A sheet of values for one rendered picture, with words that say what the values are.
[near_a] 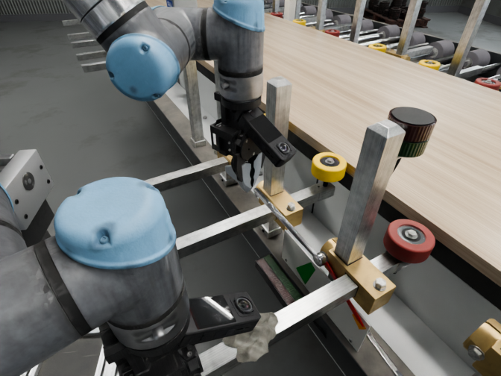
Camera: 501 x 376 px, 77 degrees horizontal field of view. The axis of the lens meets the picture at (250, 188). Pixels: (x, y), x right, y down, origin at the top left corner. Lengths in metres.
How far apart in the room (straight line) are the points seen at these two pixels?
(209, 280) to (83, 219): 1.40
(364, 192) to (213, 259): 1.29
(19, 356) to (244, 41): 0.44
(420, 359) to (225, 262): 1.07
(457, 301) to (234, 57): 0.63
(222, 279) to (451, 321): 1.06
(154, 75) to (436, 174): 0.64
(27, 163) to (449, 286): 0.86
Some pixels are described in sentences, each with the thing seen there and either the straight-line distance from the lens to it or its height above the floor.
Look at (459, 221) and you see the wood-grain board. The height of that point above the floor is 0.90.
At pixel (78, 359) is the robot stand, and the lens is 1.34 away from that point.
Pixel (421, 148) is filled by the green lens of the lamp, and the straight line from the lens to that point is 0.49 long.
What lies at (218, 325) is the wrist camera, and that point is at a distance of 0.39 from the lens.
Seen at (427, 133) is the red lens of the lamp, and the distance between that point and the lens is 0.47.
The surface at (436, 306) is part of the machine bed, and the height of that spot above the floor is 0.69.
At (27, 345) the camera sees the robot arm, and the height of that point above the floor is 1.13.
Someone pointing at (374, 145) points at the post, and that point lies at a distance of 0.45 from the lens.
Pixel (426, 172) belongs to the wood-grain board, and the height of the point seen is 0.90.
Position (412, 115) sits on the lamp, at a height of 1.13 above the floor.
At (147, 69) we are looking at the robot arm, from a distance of 0.39.
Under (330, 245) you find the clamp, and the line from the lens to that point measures 0.62.
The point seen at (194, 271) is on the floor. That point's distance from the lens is 1.66.
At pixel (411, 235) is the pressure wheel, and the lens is 0.63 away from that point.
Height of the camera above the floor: 1.33
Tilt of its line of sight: 39 degrees down
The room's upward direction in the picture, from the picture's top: straight up
